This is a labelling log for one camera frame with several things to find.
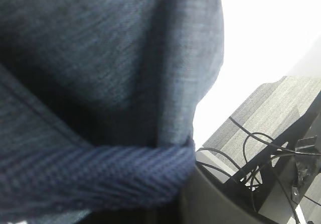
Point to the black table frame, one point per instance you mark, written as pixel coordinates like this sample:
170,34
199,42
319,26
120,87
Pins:
278,177

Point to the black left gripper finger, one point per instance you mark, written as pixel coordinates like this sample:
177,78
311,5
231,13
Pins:
203,200

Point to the dark blue lunch bag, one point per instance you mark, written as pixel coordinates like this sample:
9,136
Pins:
98,99

